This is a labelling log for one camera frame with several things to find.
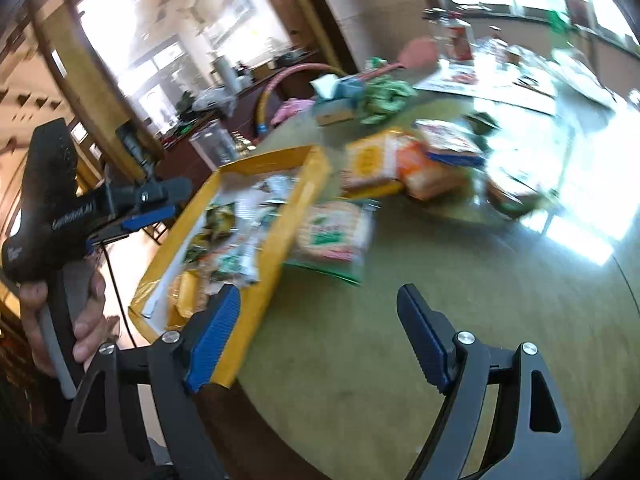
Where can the yellow square cracker packet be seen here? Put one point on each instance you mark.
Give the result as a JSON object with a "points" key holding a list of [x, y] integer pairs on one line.
{"points": [[370, 167]]}

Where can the green round cracker packet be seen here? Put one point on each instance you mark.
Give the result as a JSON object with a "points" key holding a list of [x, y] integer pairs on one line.
{"points": [[334, 239]]}

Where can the clear plastic container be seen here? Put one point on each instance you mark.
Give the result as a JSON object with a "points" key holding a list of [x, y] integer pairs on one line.
{"points": [[215, 145]]}

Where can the blue edged cracker packet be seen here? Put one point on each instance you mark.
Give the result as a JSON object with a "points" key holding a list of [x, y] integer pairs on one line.
{"points": [[448, 143]]}

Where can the blue tissue box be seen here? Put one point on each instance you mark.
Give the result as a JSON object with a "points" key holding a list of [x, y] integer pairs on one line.
{"points": [[336, 99]]}

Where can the pink cloth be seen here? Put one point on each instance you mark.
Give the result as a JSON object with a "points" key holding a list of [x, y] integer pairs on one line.
{"points": [[290, 108]]}

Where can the yellow snack packet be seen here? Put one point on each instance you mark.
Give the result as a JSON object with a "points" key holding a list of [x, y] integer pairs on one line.
{"points": [[185, 297]]}

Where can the pink hula hoop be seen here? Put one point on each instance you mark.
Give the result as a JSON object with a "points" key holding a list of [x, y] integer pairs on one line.
{"points": [[288, 83]]}

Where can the person's left hand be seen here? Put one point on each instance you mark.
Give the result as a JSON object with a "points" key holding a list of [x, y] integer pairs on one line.
{"points": [[92, 328]]}

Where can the clear liquor bottle red label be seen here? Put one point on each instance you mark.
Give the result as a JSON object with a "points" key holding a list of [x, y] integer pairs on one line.
{"points": [[458, 38]]}

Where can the yellow cardboard tray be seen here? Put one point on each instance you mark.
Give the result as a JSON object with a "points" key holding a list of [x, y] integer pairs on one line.
{"points": [[187, 243]]}

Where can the green crumpled cloth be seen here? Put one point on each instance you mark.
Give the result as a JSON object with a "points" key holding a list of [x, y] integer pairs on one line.
{"points": [[382, 98]]}

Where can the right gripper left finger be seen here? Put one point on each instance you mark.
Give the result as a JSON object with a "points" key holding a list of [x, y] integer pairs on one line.
{"points": [[105, 433]]}

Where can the orange cracker packet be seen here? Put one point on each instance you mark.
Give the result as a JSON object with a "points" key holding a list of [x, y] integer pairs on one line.
{"points": [[422, 177]]}

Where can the clear green white packet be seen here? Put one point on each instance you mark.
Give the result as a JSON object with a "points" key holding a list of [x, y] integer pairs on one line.
{"points": [[239, 219]]}

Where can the small dark green packet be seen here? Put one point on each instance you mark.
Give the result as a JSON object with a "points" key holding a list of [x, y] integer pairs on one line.
{"points": [[481, 123]]}

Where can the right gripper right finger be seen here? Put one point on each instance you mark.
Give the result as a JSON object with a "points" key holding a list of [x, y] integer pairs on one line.
{"points": [[531, 436]]}

